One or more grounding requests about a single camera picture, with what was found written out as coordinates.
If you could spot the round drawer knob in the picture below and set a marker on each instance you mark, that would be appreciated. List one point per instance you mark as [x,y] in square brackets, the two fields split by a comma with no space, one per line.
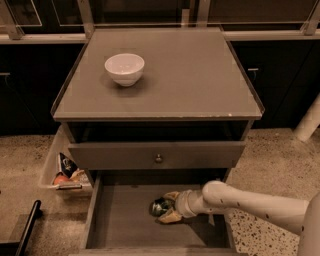
[158,158]

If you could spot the closed top drawer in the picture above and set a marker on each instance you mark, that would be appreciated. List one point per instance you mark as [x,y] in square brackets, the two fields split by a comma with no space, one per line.
[141,155]

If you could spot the tan snack bag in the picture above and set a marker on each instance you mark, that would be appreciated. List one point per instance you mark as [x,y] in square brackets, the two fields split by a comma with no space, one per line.
[79,176]

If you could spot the black bar object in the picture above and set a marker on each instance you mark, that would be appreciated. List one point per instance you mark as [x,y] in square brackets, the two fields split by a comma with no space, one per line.
[18,248]

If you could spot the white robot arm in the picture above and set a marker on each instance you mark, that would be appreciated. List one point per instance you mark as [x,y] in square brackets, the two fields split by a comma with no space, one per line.
[297,216]

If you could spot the white ceramic bowl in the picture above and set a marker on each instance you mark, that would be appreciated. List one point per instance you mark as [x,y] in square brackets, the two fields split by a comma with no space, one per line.
[125,69]

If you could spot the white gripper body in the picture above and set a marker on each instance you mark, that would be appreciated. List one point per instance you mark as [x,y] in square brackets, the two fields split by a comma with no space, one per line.
[183,203]

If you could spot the dark snack bag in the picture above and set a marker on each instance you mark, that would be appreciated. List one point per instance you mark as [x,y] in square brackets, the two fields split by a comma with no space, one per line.
[66,165]

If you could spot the open middle drawer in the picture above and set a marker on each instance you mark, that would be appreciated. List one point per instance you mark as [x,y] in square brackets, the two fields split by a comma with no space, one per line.
[119,222]

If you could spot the grey drawer cabinet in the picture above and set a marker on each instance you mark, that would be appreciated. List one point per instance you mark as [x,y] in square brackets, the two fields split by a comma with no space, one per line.
[192,89]

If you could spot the clear plastic bin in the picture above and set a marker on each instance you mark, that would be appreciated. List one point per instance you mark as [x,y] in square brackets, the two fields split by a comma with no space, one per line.
[51,168]

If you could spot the crushed green can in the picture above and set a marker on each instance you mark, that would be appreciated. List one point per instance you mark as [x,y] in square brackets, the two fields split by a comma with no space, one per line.
[160,206]

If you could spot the metal railing shelf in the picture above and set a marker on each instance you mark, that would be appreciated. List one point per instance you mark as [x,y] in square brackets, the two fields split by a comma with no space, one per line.
[49,21]

